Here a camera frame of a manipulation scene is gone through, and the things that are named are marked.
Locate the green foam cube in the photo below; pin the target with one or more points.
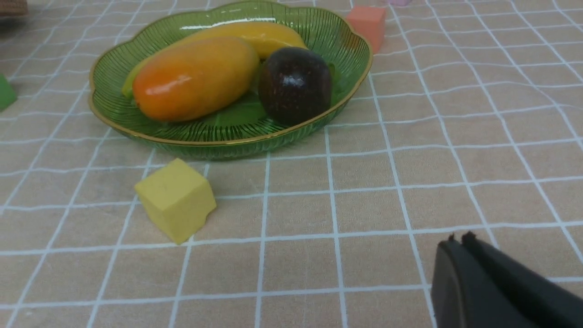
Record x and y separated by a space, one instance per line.
7 94

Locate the green glass leaf plate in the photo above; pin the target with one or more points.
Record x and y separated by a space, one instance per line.
243 129

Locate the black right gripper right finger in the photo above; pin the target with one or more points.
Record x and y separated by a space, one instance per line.
538 299

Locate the beige checked tablecloth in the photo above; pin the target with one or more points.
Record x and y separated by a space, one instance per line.
470 120

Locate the purple toy mangosteen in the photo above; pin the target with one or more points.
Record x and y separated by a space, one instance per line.
295 85

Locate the yellow foam cube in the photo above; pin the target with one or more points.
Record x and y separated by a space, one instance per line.
177 200

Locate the yellow toy banana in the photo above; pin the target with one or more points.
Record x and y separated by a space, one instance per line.
264 36

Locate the orange toy mango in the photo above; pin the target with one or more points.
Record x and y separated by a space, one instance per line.
196 79

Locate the orange foam cube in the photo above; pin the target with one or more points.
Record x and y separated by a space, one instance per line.
370 23

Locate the woven wicker basket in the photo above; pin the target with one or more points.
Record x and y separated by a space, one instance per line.
13 8

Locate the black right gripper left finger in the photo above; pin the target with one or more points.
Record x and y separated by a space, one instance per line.
463 295

